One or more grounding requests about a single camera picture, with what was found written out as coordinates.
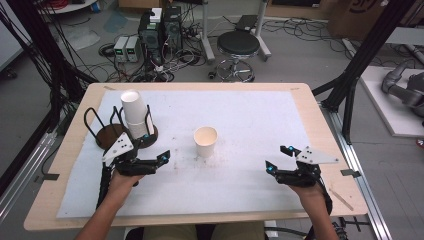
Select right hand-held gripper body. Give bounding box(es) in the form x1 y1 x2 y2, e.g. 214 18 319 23
275 145 340 188

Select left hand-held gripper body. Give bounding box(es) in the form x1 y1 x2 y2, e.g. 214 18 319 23
101 132 158 178

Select black wire cup holder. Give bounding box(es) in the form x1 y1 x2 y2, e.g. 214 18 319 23
83 105 160 151

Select stack of white paper cups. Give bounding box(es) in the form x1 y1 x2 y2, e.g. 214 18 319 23
120 89 151 140

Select single white paper cup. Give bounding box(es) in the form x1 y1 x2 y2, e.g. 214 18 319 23
193 126 219 159

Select person's right hand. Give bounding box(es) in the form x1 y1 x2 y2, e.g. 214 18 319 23
287 182 327 210

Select person's left hand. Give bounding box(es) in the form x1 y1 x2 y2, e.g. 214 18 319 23
108 170 145 202

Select black tape strip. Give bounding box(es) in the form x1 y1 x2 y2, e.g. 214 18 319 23
34 172 61 183
340 168 362 179

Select thin wooden stick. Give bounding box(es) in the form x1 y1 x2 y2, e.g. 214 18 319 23
328 187 355 212

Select white table mat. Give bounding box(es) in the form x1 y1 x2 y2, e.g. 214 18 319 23
56 89 313 219

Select person's khaki trousers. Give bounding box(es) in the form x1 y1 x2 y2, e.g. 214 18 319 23
142 221 267 240

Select white floor board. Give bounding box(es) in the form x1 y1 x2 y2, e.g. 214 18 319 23
359 65 424 138

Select grey power supply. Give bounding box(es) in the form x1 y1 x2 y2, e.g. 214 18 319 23
126 35 142 63
113 35 130 63

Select black computer tower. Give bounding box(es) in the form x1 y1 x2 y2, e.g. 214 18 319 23
163 5 184 52
137 7 165 65

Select white desk with grey leg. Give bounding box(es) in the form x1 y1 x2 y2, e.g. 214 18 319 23
199 0 216 65

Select black round stool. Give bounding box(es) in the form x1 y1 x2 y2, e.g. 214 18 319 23
215 30 261 83

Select brown cardboard box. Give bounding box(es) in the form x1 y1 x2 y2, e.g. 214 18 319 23
327 0 388 40

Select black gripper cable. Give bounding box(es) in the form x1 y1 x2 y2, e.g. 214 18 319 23
96 163 113 210

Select aluminium rail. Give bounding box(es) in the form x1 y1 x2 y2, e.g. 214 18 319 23
320 102 394 240
0 130 58 219

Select black frame post with cables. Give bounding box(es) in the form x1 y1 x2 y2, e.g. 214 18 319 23
6 0 99 111

